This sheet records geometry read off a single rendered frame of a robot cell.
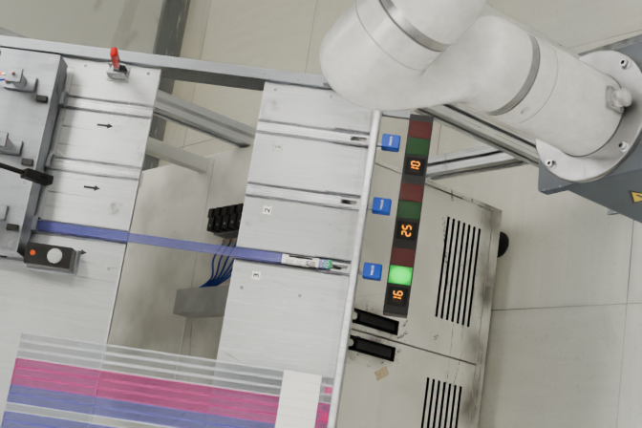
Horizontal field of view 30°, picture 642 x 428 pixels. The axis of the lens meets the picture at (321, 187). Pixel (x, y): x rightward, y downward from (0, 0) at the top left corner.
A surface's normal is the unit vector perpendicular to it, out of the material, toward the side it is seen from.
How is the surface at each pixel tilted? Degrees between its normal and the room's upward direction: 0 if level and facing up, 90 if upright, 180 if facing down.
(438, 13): 74
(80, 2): 90
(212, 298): 0
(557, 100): 90
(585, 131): 90
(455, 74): 39
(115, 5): 90
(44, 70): 47
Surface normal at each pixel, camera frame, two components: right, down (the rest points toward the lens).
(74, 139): -0.04, -0.28
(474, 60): -0.38, -0.23
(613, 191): -0.11, 0.94
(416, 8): -0.34, 0.59
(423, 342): 0.64, -0.11
